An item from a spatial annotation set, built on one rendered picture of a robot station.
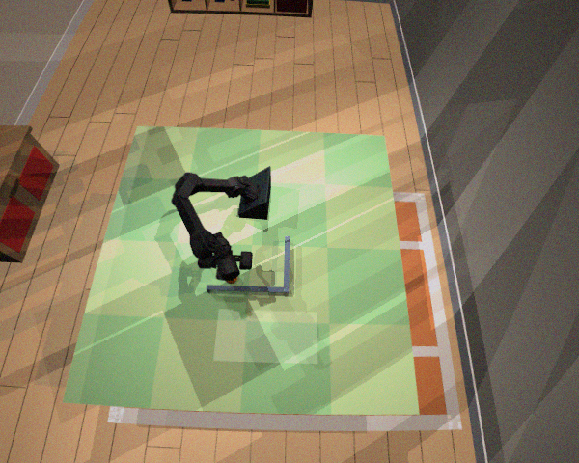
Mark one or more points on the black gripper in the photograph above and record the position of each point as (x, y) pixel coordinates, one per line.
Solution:
(244, 259)

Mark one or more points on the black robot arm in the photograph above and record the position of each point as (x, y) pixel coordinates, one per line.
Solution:
(202, 242)

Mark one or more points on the grey-blue l-shaped wall top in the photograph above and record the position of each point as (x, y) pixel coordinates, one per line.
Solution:
(284, 289)

